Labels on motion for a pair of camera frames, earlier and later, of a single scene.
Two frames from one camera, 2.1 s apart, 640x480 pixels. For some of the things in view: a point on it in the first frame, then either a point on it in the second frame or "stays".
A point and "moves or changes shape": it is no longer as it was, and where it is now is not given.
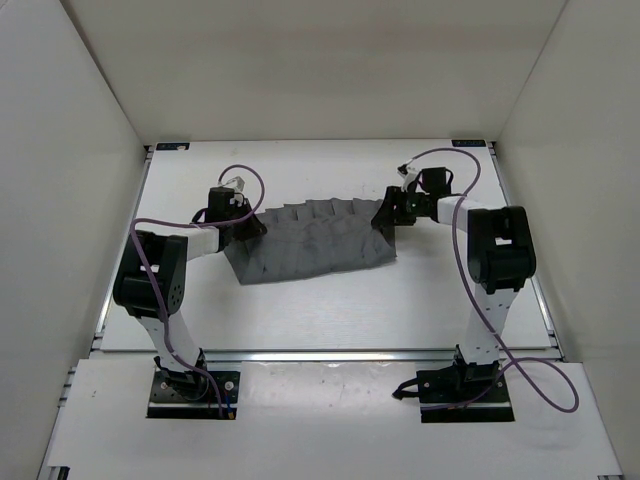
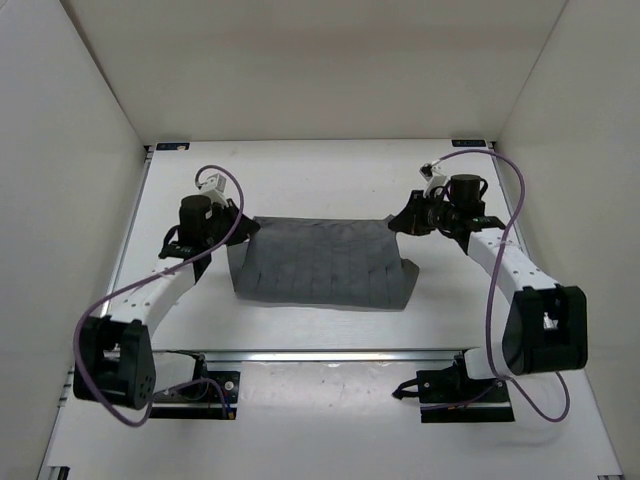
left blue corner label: x=176 y=146 stays
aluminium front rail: x=319 y=355 stays
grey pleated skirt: x=310 y=237 moves or changes shape
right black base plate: x=459 y=383 stays
